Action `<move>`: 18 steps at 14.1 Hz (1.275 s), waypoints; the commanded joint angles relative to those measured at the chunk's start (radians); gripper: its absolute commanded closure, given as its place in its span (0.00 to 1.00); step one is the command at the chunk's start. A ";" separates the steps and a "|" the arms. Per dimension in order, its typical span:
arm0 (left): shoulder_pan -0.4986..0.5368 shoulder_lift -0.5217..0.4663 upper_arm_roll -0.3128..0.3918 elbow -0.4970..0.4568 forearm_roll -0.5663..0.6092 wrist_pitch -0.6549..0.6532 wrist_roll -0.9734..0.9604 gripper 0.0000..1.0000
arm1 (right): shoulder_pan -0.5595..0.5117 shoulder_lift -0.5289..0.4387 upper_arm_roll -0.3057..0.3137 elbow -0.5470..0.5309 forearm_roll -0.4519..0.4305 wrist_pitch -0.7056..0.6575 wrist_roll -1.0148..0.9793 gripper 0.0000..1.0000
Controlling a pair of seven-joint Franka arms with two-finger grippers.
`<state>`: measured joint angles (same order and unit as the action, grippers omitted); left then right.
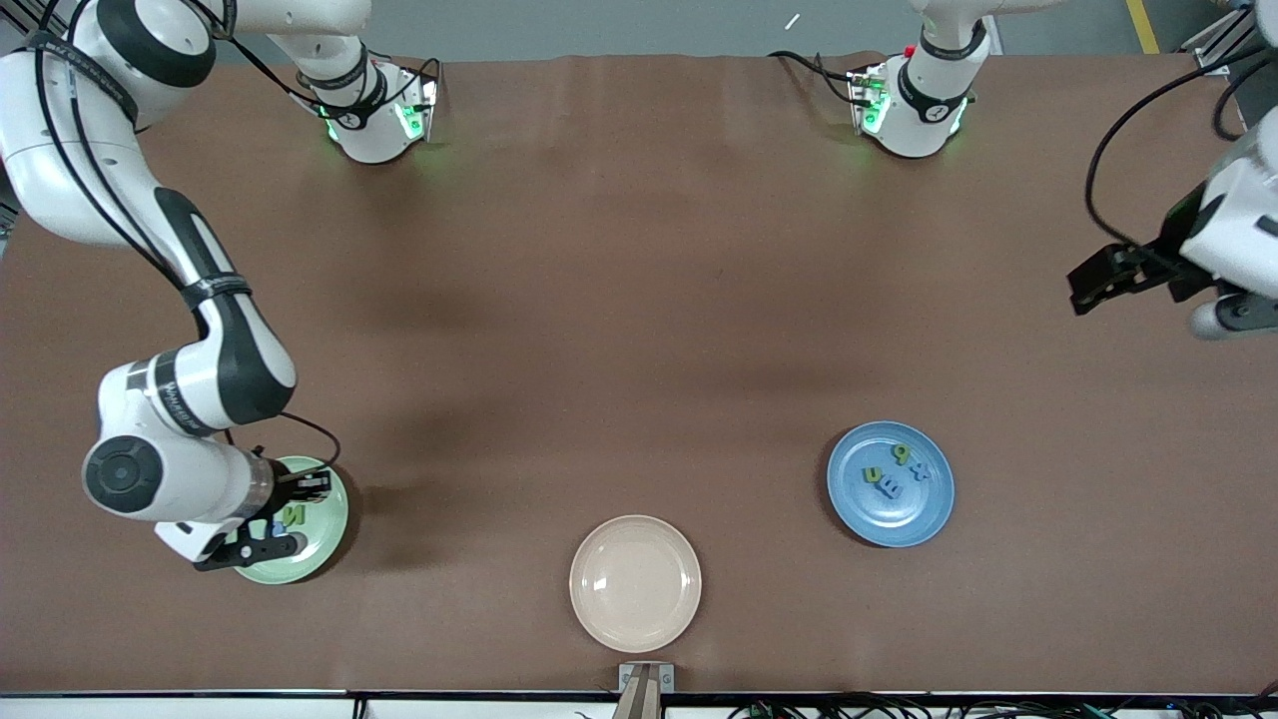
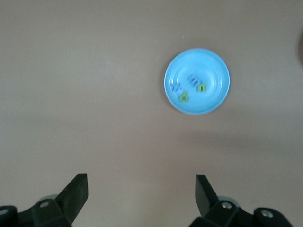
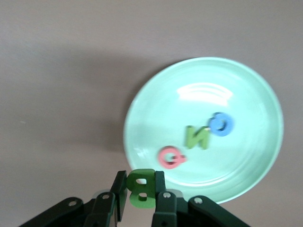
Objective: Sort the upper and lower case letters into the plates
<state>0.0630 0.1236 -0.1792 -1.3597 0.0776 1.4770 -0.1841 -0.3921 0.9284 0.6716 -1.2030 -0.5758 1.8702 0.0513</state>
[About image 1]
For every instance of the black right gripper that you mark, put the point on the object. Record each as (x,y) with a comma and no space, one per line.
(288,486)

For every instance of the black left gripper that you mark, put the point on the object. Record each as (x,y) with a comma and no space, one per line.
(1164,253)

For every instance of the green letter N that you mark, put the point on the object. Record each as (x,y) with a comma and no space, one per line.
(294,516)

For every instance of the green letter p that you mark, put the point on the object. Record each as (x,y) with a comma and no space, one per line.
(902,455)

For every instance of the blue letter m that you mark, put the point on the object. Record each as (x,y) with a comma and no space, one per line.
(889,488)

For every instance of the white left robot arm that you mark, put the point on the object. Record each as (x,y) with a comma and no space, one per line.
(924,110)

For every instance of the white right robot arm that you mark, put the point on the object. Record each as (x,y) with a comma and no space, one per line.
(60,160)

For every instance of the green plate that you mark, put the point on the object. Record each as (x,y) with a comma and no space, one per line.
(319,544)

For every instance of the brown table mat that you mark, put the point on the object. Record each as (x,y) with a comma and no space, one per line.
(499,250)

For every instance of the blue plate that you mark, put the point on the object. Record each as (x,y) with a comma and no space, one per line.
(891,519)

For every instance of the beige plate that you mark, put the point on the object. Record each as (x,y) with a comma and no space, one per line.
(635,584)

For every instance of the white table frame rail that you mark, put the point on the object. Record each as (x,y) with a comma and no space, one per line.
(200,709)

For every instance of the aluminium frame profile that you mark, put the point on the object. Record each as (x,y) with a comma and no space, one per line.
(1208,55)

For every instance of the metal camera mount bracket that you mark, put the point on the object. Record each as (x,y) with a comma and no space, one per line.
(646,689)

